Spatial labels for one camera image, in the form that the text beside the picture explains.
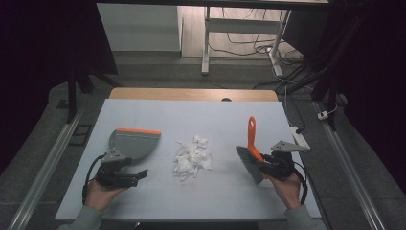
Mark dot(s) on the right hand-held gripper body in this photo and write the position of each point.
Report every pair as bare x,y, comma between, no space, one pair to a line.
282,166

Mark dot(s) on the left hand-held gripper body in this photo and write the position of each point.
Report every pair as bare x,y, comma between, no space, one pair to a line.
110,175

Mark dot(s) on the grey dustpan with orange edge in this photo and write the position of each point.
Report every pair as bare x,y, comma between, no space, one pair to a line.
137,143

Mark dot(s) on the pile of white paper scraps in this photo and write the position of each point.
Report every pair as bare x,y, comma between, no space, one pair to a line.
191,158

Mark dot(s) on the person's left hand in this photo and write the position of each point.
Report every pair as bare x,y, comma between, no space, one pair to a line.
101,196

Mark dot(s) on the person's right hand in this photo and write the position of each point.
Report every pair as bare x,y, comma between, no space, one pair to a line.
287,190

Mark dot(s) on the white power strip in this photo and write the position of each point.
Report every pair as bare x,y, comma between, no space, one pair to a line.
301,140

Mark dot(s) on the black plug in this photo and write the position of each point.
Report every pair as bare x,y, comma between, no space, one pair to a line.
299,130

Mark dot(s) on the small white adapter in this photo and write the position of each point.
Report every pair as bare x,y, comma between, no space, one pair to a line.
322,115

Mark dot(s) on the white table mat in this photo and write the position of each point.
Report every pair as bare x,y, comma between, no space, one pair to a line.
198,121

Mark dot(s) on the black metal stand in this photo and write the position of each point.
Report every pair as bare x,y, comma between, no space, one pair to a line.
332,96
72,96

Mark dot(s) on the wooden table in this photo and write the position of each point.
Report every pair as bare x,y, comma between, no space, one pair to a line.
191,94

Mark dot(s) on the dark curtain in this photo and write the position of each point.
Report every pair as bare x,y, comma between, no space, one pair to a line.
376,80
38,57

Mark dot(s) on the white cabinet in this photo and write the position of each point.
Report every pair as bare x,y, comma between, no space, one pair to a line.
139,27

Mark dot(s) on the black floor frame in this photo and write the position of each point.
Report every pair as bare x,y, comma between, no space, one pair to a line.
81,134

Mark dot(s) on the aluminium rail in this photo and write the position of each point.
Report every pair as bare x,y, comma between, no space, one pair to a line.
41,174
349,172

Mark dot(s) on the white desk frame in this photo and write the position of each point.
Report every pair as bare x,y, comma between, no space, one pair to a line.
242,26

